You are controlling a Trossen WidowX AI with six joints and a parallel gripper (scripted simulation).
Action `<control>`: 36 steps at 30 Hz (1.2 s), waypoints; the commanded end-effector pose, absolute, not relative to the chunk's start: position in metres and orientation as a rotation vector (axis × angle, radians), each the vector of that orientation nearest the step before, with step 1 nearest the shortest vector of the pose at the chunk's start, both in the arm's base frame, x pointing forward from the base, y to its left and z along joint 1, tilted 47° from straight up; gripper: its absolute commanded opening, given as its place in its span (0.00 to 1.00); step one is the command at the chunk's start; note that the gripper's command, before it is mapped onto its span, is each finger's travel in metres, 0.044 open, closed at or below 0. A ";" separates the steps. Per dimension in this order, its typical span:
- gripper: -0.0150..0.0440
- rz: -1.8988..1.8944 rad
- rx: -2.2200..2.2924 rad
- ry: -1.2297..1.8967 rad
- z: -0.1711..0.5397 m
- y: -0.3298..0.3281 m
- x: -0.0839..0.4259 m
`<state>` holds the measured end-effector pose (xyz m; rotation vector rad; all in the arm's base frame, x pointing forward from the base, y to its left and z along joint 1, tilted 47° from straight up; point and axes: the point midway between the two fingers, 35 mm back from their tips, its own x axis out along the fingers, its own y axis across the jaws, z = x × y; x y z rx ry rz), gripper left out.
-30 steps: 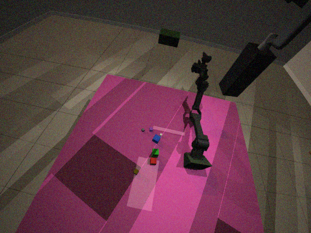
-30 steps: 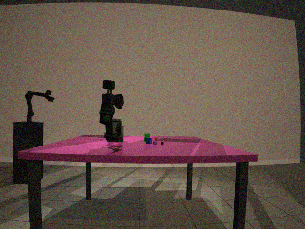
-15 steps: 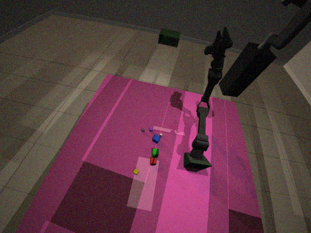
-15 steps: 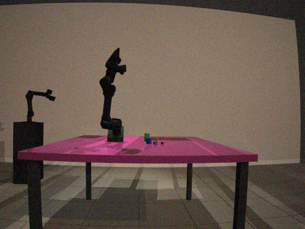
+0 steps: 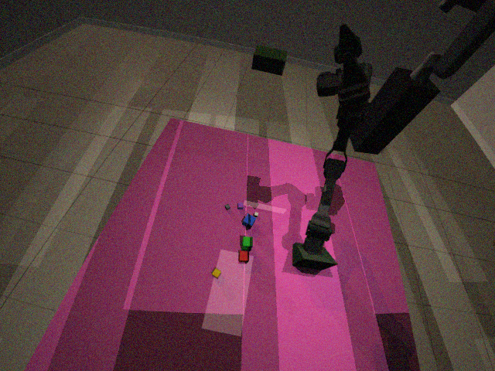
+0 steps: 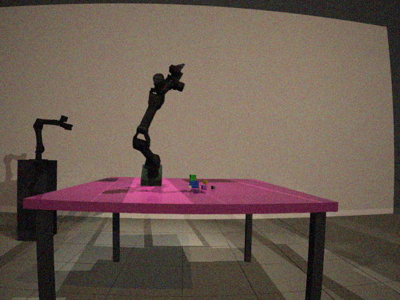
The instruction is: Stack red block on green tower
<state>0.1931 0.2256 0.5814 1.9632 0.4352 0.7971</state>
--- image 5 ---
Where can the blue block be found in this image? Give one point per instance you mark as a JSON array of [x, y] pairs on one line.
[[249, 221]]

